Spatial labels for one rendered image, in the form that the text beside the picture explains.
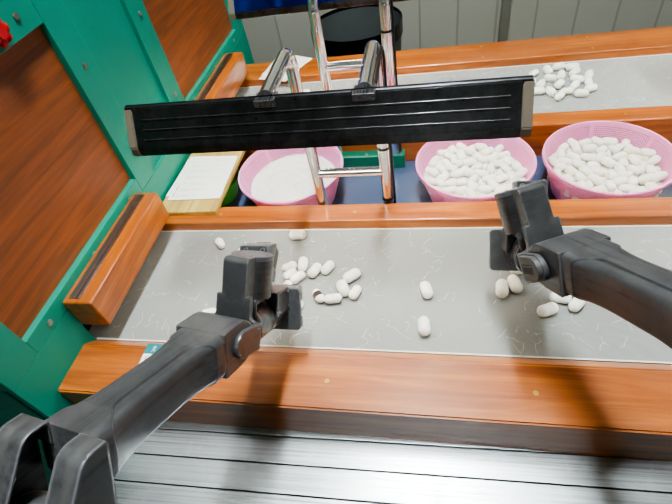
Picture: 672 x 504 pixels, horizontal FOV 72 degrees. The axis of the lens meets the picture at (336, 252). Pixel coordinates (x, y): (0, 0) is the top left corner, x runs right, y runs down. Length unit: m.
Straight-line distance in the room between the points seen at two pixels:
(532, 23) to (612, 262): 2.46
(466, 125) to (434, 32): 2.20
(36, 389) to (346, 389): 0.52
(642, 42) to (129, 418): 1.57
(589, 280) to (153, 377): 0.46
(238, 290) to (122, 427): 0.23
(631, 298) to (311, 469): 0.54
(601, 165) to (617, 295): 0.71
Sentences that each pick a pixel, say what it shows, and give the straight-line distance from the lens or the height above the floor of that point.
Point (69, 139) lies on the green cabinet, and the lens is 1.01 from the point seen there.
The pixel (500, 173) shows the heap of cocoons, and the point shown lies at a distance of 1.15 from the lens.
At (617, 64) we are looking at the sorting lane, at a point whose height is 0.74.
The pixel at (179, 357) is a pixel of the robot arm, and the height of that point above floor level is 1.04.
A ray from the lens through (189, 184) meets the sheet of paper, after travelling 1.22.
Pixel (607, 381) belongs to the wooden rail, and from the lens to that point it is 0.80.
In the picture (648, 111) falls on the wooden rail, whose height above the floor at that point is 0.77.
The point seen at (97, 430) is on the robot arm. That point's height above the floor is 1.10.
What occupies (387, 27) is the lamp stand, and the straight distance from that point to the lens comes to 1.09.
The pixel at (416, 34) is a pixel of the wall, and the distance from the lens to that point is 2.88.
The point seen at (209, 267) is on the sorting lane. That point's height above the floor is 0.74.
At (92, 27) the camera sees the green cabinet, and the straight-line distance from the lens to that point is 1.12.
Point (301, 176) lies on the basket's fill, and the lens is 1.19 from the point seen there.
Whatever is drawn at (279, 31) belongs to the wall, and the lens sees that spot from 2.96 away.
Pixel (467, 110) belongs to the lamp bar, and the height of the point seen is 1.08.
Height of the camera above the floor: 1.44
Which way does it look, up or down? 46 degrees down
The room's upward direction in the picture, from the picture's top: 13 degrees counter-clockwise
